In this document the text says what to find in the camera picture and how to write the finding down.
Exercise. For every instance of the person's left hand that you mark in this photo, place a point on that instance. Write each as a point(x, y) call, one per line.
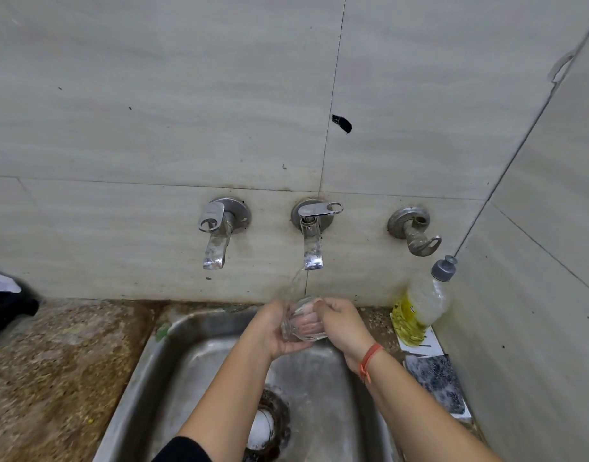
point(275, 334)

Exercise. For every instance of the person's right forearm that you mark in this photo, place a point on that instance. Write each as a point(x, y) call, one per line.
point(419, 418)

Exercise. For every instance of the person's left forearm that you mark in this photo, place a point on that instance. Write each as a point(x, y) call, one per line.
point(227, 408)

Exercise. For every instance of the stainless steel sink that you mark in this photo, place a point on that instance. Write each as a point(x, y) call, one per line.
point(140, 389)

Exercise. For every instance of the black dish rack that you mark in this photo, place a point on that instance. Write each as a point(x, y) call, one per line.
point(8, 312)

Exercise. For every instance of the clear glass cup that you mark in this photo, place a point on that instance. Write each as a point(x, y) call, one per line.
point(304, 322)

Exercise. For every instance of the yellow dish soap bottle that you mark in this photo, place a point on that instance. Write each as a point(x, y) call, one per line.
point(419, 303)

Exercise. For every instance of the orange wrist thread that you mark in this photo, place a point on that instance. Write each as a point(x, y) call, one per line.
point(370, 360)

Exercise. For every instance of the chrome wall tap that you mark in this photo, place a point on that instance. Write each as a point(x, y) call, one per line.
point(313, 221)
point(224, 218)

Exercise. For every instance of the person's right hand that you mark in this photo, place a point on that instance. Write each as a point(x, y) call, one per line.
point(345, 327)

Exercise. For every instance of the grey wall valve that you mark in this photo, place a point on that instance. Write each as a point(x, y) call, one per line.
point(410, 223)

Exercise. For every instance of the black tape piece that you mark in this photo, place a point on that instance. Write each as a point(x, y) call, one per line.
point(342, 123)

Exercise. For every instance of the metal sink drain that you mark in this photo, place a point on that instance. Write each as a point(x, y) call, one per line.
point(268, 423)

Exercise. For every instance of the dark speckled sponge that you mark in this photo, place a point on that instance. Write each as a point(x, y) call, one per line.
point(438, 380)

